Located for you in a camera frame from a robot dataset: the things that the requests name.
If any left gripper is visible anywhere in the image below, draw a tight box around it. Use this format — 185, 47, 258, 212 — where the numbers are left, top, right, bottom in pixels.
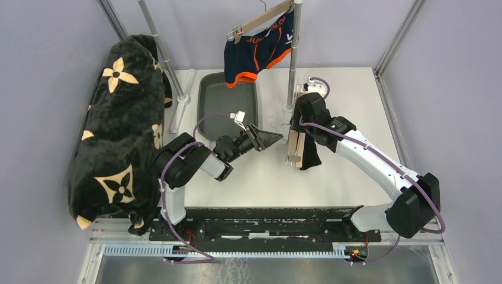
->
227, 123, 283, 163

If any wooden clip hanger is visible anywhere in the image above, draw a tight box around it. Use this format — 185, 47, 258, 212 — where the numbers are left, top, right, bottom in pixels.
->
226, 1, 296, 43
269, 84, 305, 169

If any black underwear white waistband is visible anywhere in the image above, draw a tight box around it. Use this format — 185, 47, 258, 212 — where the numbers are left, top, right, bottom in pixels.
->
300, 134, 322, 170

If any navy orange underwear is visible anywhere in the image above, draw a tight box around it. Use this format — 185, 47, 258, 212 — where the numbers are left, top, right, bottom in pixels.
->
224, 12, 294, 88

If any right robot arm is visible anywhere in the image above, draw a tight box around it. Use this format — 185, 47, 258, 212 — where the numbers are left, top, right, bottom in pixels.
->
291, 92, 440, 241

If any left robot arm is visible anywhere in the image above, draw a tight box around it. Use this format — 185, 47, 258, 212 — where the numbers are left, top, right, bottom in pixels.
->
153, 124, 284, 241

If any white right pole base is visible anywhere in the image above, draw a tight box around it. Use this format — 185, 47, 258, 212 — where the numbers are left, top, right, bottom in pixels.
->
281, 102, 297, 145

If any grey plastic basin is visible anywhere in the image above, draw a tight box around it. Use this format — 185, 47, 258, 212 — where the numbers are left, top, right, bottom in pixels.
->
197, 72, 259, 141

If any left metal rack pole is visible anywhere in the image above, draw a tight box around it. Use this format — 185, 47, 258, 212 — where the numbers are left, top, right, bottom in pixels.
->
137, 0, 187, 102

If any metal rack pole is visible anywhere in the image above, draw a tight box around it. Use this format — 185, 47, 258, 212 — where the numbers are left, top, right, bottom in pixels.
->
284, 0, 303, 112
137, 0, 187, 102

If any right metal rack pole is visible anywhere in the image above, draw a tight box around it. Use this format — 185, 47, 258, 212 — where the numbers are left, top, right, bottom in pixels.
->
284, 0, 303, 112

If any black floral plush blanket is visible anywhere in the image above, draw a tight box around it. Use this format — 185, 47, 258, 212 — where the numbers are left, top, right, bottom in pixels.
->
67, 34, 173, 235

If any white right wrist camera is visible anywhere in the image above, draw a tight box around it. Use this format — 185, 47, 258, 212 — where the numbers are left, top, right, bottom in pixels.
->
303, 77, 327, 96

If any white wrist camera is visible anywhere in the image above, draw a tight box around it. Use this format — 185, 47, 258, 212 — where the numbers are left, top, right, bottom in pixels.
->
303, 77, 327, 96
230, 111, 246, 130

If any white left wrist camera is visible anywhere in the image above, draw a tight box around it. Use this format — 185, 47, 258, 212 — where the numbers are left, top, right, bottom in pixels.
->
230, 111, 246, 130

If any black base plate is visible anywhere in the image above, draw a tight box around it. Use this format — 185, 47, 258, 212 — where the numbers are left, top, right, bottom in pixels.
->
175, 207, 382, 253

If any aluminium frame rail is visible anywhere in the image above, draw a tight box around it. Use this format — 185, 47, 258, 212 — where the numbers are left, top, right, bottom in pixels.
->
374, 0, 427, 78

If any grey cable duct strip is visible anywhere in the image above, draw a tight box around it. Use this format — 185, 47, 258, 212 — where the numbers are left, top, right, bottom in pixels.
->
103, 244, 350, 259

